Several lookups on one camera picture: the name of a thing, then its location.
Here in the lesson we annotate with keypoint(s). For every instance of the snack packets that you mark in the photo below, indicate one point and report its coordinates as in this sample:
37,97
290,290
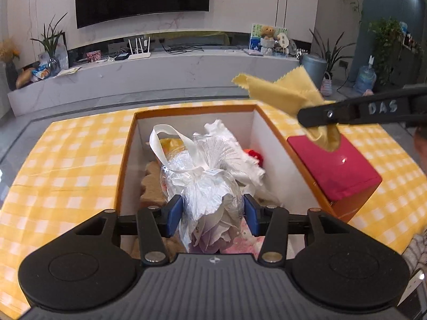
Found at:
41,72

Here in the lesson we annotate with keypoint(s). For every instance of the red box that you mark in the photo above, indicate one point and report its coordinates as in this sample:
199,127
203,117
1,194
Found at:
330,166

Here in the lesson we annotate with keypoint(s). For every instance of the pink card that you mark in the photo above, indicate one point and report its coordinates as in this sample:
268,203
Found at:
93,56

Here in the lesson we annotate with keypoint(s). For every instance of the white fluffy cloth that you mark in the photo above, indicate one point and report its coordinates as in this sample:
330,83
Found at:
247,173

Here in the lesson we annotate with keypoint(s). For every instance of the white router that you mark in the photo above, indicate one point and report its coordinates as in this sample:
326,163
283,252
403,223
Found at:
139,56

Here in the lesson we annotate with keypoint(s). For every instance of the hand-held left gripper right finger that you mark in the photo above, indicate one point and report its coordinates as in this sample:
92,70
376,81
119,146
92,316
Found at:
252,213

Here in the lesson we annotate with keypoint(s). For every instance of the marble television console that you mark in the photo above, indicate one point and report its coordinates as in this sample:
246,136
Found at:
166,73

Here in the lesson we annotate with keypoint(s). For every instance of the plant in glass vase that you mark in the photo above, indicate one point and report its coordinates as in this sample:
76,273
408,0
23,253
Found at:
50,40

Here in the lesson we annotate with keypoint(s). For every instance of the white plastic bag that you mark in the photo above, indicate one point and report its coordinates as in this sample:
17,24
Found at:
61,56

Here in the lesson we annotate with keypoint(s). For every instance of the white flat box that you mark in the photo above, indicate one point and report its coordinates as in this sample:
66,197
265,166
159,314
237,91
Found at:
252,52

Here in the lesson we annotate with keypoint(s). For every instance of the person's clothing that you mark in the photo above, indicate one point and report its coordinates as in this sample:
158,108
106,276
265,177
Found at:
415,250

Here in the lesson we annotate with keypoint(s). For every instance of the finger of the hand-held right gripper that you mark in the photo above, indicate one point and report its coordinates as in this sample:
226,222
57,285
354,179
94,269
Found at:
330,114

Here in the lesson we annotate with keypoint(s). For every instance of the clear plastic bag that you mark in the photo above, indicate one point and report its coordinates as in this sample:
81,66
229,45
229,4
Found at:
206,180

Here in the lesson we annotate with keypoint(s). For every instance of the orange cardboard box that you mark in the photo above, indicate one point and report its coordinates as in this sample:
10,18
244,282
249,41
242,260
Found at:
287,173

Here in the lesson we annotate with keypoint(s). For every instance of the papers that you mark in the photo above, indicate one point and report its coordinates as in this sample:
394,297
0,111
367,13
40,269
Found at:
68,71

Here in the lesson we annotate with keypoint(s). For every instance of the grey trash can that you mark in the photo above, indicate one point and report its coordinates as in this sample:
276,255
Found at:
317,66

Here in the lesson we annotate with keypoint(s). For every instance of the dried flowers in dark vase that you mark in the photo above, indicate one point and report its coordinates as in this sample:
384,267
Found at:
10,56

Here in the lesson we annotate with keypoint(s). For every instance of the leafy green potted plant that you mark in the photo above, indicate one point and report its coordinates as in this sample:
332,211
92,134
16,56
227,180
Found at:
387,40

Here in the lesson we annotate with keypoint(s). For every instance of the teddy bear bouquet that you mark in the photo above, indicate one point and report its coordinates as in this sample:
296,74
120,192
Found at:
268,38

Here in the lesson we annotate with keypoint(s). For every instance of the green picture card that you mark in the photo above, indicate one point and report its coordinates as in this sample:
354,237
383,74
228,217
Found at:
254,36

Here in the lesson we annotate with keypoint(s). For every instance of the long-leaf potted plant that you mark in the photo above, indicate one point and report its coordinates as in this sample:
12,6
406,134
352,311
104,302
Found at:
333,56

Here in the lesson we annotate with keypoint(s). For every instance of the black set-top box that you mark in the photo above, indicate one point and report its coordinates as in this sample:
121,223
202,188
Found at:
121,56

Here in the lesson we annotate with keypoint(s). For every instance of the blue water jug with pump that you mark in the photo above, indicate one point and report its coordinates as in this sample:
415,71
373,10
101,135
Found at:
364,78

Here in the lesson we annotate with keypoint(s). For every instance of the brown gourd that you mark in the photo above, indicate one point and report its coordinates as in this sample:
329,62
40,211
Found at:
25,78

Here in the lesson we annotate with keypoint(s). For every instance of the yellow cloth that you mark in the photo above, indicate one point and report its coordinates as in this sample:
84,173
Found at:
283,93

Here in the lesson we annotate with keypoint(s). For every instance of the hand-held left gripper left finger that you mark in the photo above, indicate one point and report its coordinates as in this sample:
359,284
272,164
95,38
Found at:
175,213

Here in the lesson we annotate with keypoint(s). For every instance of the dark wall socket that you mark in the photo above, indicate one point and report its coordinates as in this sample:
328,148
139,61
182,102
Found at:
343,63

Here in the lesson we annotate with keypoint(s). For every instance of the pink floral cloth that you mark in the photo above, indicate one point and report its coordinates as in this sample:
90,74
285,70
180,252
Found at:
243,241

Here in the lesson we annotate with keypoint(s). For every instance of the person's right hand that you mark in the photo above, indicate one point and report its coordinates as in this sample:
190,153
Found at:
422,146

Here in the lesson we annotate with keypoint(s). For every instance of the woven handbag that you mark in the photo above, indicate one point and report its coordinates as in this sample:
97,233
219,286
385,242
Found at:
327,86

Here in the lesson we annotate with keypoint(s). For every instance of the white round fan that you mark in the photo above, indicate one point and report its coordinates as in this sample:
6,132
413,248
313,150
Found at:
282,41

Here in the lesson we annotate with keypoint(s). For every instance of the orange plush toy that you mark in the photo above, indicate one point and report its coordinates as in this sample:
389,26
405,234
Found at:
254,156

